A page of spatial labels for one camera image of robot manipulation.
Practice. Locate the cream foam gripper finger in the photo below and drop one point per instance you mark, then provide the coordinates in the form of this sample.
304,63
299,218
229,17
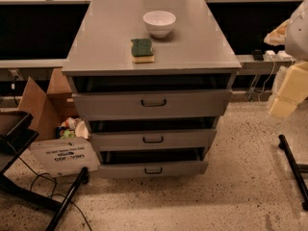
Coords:
292,91

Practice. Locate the grey top drawer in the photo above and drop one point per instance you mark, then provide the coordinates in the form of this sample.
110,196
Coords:
151,104

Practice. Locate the grey drawer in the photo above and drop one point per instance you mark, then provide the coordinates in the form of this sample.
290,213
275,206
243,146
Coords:
168,139
153,169
151,104

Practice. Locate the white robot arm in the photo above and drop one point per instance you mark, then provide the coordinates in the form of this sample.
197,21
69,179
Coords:
293,34

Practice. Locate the grey middle drawer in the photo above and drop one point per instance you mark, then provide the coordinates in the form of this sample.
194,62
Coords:
168,139

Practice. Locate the grey drawer cabinet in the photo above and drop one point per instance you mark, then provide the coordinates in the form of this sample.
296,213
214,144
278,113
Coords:
194,56

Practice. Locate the grey bottom drawer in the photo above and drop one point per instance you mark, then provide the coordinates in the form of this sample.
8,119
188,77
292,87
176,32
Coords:
153,169

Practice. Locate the open cardboard box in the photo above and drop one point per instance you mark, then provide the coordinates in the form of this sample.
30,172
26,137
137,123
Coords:
59,157

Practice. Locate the white power strip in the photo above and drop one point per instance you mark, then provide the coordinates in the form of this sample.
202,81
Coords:
280,55

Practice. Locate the black power adapter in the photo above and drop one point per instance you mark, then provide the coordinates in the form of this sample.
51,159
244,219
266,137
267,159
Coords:
257,55

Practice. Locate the black metal stand right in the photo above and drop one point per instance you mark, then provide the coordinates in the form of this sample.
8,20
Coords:
297,169

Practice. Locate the black metal stand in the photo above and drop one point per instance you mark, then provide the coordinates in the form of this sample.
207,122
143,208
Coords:
15,137
297,169

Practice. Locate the white ceramic bowl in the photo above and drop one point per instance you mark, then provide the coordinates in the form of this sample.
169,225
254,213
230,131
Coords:
159,23

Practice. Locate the green yellow sponge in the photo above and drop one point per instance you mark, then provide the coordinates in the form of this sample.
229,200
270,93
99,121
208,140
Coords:
141,51

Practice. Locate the colourful items in box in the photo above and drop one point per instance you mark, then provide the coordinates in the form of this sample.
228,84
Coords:
72,128

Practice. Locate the black metal stand left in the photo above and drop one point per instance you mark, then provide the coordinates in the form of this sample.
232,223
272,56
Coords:
15,137

